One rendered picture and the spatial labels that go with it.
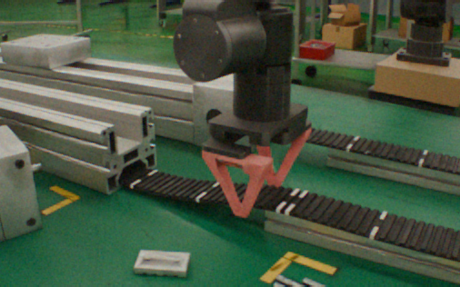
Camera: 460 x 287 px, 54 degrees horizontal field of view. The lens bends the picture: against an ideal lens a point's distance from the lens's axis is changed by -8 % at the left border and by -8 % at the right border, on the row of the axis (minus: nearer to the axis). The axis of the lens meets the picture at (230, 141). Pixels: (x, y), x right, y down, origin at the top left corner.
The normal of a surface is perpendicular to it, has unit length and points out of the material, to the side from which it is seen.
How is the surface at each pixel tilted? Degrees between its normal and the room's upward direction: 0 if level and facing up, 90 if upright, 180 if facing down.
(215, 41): 89
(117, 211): 0
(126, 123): 90
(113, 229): 0
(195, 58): 89
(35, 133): 90
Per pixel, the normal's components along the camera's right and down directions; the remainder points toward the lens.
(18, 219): 0.62, 0.29
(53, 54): 0.86, 0.19
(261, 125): 0.00, -0.93
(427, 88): -0.58, 0.31
